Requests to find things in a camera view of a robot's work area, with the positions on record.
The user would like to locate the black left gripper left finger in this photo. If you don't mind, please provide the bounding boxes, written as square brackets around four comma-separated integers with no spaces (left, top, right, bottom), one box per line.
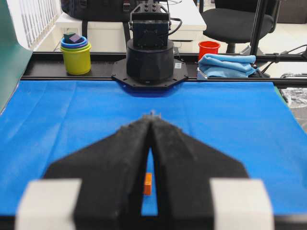
[15,119,152,230]

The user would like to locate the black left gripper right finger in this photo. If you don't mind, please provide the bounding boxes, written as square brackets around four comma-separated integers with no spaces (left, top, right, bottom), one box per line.
[149,117,275,230]

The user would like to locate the orange plastic cup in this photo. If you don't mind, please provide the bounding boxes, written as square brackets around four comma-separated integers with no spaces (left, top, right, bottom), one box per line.
[143,172,152,196]

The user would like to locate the purple block in cups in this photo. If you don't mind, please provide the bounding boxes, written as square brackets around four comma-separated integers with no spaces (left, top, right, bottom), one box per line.
[69,34,83,44]

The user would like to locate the blue table cloth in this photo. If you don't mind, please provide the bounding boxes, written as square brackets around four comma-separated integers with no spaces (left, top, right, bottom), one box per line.
[0,80,307,216]

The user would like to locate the folded light blue cloth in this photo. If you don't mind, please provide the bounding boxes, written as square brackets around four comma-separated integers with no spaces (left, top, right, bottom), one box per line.
[198,54,256,78]

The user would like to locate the stacked coloured plastic cups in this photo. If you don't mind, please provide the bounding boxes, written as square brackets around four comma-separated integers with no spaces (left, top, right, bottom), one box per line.
[60,32,92,75]

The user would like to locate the red plastic cup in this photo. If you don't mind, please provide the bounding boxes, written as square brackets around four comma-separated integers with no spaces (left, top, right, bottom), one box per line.
[198,41,220,60]

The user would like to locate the white desk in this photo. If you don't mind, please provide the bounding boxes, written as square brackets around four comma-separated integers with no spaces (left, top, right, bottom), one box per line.
[56,0,206,53]

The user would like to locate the green board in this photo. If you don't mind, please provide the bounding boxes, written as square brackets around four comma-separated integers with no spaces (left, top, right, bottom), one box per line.
[0,0,32,113]

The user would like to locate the black office chair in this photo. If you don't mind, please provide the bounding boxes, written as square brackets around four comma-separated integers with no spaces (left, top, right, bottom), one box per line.
[201,0,281,54]

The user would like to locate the black aluminium frame rail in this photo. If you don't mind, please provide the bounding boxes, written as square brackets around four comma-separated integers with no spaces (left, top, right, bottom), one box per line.
[21,51,307,89]

